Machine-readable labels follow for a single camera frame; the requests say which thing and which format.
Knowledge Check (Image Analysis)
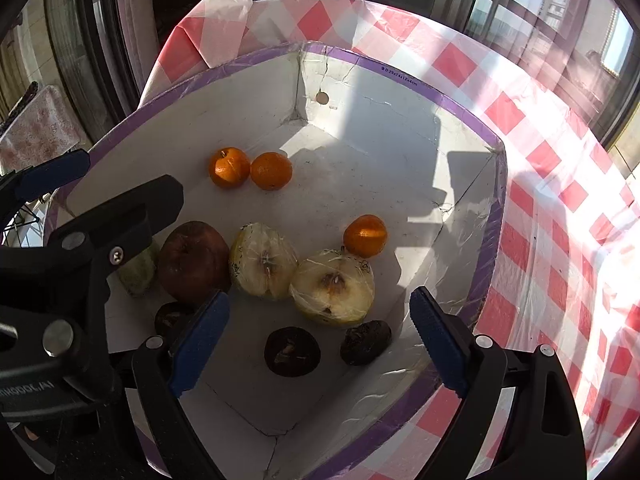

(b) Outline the dark red apple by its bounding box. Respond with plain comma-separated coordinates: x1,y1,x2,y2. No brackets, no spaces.
157,221,231,304

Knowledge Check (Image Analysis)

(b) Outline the yellow apple half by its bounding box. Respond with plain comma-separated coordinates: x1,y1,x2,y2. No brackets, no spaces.
290,249,375,327

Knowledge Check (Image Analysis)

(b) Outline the small dark fruit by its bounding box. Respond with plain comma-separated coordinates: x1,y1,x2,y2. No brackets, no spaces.
154,301,198,344

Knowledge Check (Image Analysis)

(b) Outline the green fruit half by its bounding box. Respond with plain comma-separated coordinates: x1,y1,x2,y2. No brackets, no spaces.
116,242,160,297

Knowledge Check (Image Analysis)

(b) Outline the dark wrinkled fruit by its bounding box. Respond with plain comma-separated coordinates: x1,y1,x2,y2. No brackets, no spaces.
340,320,393,366

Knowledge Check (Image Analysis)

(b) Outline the purple white cardboard box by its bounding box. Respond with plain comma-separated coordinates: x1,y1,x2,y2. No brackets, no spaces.
46,44,506,479

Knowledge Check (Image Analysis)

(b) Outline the small orange mandarin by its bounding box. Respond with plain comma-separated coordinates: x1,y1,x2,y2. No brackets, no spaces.
343,214,388,258

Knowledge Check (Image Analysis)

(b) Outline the pale yellow fruit half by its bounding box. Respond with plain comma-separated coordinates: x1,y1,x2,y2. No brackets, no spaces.
229,222,298,301

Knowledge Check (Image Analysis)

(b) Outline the red white checkered tablecloth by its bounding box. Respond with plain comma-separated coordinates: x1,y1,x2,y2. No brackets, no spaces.
142,0,639,478

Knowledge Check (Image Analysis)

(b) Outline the dark round dried fruit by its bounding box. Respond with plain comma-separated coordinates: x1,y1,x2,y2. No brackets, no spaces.
264,326,321,378

